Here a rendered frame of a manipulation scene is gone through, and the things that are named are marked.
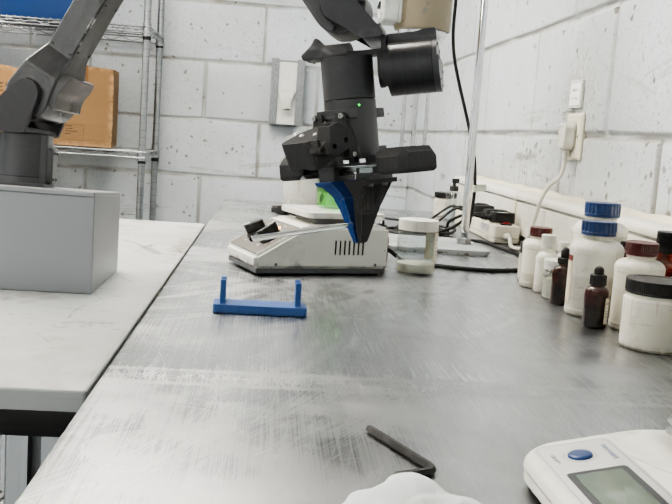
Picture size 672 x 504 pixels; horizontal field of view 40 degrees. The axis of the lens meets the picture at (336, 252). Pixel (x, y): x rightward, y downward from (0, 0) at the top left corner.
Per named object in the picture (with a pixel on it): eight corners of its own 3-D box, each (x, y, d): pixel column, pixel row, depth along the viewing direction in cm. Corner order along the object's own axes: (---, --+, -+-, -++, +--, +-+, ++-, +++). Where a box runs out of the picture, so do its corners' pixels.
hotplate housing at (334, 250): (254, 276, 123) (257, 217, 122) (225, 261, 135) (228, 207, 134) (400, 276, 132) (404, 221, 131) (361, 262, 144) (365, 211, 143)
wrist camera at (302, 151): (315, 116, 101) (270, 116, 97) (365, 110, 96) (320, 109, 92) (318, 171, 102) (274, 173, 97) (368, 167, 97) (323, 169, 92)
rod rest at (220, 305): (212, 313, 97) (213, 279, 96) (213, 307, 100) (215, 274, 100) (306, 317, 98) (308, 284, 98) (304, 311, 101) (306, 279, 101)
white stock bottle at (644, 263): (642, 336, 100) (652, 245, 99) (598, 326, 104) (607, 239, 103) (667, 331, 104) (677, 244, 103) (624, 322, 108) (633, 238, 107)
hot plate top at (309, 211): (309, 218, 126) (309, 212, 126) (279, 209, 137) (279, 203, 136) (387, 220, 131) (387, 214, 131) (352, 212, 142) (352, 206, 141)
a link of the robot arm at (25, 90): (-19, 132, 104) (-16, 75, 104) (23, 138, 113) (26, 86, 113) (35, 136, 103) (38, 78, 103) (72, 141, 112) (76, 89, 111)
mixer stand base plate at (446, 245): (322, 246, 160) (323, 240, 160) (317, 234, 180) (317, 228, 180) (491, 256, 162) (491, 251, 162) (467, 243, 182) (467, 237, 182)
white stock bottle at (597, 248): (628, 318, 111) (639, 224, 109) (591, 321, 107) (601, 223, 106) (588, 308, 116) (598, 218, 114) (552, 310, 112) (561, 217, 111)
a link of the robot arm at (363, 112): (309, 109, 109) (271, 109, 104) (435, 91, 96) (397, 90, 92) (314, 178, 110) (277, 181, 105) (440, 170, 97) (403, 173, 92)
